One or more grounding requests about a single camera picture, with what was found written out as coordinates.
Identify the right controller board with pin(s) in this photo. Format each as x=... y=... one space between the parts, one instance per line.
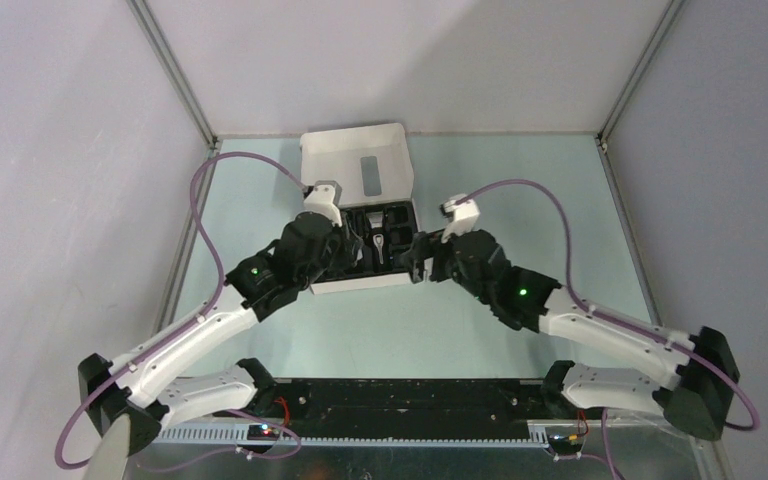
x=566 y=445

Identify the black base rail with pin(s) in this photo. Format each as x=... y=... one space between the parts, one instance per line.
x=418 y=409

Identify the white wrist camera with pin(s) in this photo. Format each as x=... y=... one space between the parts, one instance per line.
x=323 y=198
x=461 y=214

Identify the right aluminium corner post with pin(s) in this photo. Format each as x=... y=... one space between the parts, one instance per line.
x=642 y=65

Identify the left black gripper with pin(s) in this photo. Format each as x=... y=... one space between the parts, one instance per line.
x=348 y=249

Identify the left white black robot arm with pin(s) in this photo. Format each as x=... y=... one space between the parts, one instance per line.
x=148 y=384

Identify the left aluminium corner post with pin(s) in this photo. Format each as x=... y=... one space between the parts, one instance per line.
x=169 y=63

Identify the left controller board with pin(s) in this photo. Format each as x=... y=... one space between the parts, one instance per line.
x=263 y=432

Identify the white box with black tray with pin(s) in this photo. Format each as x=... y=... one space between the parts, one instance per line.
x=373 y=167

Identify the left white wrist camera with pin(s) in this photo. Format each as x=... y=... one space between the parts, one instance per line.
x=323 y=198

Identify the controller board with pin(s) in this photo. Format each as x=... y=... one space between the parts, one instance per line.
x=566 y=445
x=263 y=432

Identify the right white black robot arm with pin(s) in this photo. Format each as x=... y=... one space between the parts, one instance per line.
x=686 y=378

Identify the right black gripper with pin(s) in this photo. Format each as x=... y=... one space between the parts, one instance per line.
x=428 y=245

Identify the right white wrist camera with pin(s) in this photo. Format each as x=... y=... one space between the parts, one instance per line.
x=461 y=214

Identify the silver black hair clipper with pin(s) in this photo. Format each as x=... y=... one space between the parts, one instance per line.
x=375 y=221

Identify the aluminium corner post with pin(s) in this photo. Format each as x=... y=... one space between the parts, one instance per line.
x=642 y=65
x=169 y=63

